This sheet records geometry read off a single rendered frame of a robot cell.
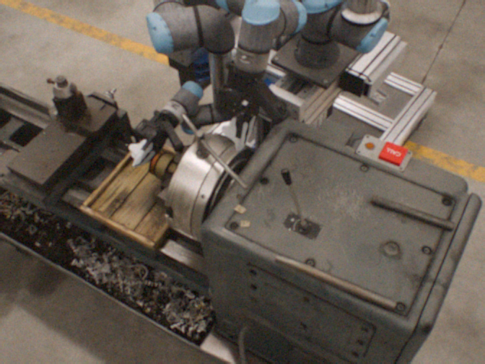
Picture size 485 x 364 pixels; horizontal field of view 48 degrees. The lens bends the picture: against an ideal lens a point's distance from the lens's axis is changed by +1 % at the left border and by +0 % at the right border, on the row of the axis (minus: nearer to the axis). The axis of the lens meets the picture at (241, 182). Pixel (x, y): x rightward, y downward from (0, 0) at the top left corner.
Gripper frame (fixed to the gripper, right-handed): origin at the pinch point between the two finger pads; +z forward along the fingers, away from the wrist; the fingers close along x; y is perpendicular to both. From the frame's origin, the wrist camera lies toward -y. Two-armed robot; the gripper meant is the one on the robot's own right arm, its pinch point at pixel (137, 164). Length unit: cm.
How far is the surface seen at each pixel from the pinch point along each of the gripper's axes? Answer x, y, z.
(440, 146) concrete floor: -111, -76, -147
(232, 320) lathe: -33, -44, 18
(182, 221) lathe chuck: 5.1, -25.4, 11.6
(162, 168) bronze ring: 3.8, -9.6, -0.8
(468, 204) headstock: 20, -90, -22
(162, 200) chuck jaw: 5.8, -16.9, 9.2
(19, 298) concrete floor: -109, 64, 40
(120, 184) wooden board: -19.6, 11.3, 0.6
